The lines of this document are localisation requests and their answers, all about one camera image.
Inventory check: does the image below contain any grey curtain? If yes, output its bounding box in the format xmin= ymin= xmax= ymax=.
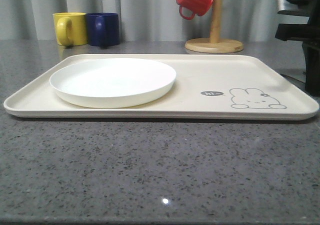
xmin=0 ymin=0 xmax=320 ymax=43

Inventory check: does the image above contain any silver metal fork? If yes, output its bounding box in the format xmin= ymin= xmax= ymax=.
xmin=280 ymin=73 xmax=305 ymax=84

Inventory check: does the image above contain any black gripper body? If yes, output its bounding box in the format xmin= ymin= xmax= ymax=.
xmin=274 ymin=0 xmax=320 ymax=44

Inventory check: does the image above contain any beige rabbit serving tray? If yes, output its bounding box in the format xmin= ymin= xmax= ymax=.
xmin=3 ymin=54 xmax=320 ymax=121

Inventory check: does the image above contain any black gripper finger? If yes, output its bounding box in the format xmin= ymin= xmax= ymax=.
xmin=302 ymin=42 xmax=320 ymax=97

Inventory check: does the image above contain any wooden mug tree stand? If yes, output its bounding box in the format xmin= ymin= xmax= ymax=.
xmin=184 ymin=0 xmax=244 ymax=54

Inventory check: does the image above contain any yellow mug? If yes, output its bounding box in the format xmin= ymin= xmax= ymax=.
xmin=53 ymin=12 xmax=88 ymax=47

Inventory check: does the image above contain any dark blue mug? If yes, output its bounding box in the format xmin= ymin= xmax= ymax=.
xmin=85 ymin=12 xmax=120 ymax=47

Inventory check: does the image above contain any white round plate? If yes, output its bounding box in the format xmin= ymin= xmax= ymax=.
xmin=49 ymin=58 xmax=177 ymax=109

